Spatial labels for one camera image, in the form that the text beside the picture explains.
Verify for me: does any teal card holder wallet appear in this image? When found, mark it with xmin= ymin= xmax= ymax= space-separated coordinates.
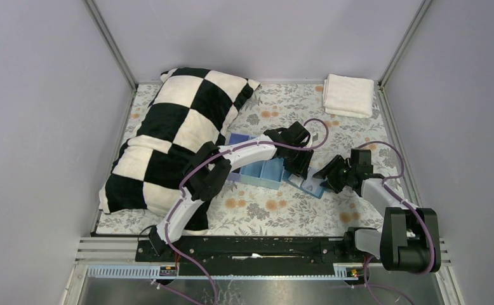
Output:
xmin=283 ymin=167 xmax=325 ymax=199

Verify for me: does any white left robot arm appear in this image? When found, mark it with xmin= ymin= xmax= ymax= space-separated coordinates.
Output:
xmin=149 ymin=122 xmax=314 ymax=256

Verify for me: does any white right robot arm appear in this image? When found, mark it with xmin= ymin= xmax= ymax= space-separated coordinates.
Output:
xmin=313 ymin=149 xmax=441 ymax=275

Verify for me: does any blue three-compartment tray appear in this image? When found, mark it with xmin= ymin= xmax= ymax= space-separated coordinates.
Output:
xmin=225 ymin=132 xmax=285 ymax=191

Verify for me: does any floral patterned table cloth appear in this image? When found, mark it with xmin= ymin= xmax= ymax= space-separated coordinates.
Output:
xmin=95 ymin=82 xmax=401 ymax=238

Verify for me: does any folded white towel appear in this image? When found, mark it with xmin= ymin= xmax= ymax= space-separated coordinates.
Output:
xmin=323 ymin=74 xmax=375 ymax=119

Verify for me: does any black white checkered pillow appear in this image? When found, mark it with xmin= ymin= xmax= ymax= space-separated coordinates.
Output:
xmin=98 ymin=67 xmax=260 ymax=217

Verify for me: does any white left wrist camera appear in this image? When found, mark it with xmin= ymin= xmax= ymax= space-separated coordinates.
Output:
xmin=305 ymin=132 xmax=319 ymax=147

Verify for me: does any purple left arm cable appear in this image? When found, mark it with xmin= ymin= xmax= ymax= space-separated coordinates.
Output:
xmin=161 ymin=118 xmax=330 ymax=305

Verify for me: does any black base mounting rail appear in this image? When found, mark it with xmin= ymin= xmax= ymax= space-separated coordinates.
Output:
xmin=135 ymin=229 xmax=369 ymax=278

